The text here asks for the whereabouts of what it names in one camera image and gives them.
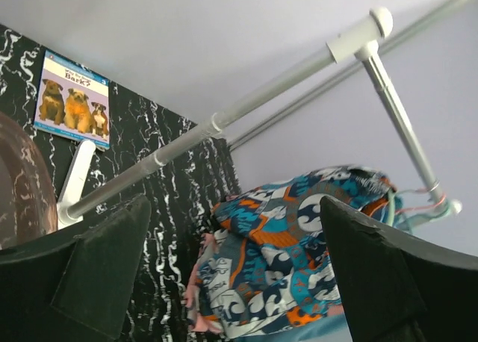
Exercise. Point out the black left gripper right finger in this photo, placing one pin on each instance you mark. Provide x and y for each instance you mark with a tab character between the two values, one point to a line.
395	286

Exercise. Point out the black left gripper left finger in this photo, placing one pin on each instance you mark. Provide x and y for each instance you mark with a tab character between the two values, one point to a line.
74	284

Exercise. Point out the blue orange patterned shorts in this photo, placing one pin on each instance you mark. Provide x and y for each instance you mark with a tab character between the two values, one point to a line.
266	273

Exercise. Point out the mint green hanger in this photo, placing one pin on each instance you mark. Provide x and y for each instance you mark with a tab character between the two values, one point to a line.
395	218

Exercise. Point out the pink translucent plastic basin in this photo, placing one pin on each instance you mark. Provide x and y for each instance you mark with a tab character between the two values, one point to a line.
28	203

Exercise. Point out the dog picture book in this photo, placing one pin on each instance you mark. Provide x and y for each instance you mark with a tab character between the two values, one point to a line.
73	102

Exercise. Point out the silver clothes rack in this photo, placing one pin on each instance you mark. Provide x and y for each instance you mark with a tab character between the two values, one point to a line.
365	41

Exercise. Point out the pink wire hanger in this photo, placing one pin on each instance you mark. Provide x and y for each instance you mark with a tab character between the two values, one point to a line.
422	199

